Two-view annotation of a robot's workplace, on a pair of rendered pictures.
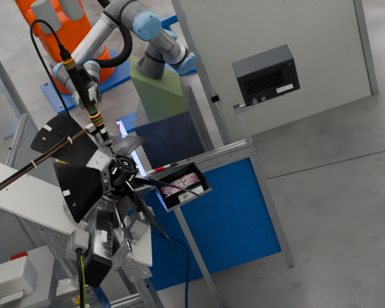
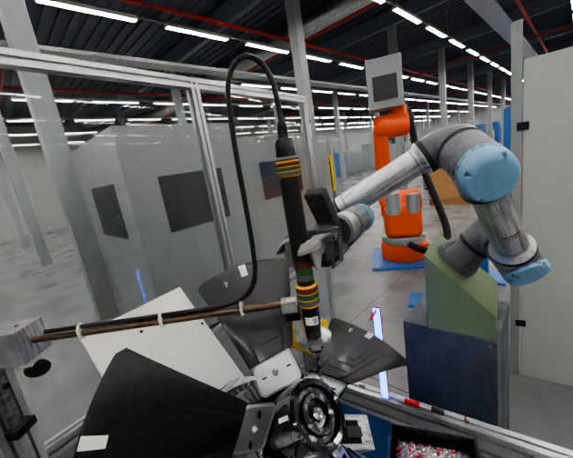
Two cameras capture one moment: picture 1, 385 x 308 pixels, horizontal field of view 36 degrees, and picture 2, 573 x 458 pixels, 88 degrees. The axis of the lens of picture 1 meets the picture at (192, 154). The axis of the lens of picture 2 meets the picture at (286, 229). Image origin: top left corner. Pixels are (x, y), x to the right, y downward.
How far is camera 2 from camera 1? 1.80 m
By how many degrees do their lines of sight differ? 34
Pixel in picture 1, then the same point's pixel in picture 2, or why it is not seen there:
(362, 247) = not seen: outside the picture
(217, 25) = (561, 249)
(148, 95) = (440, 291)
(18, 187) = (163, 335)
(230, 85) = (547, 318)
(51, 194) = (208, 369)
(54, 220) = not seen: hidden behind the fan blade
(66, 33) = (402, 219)
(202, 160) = (494, 441)
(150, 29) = (490, 180)
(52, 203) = not seen: hidden behind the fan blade
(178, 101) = (485, 319)
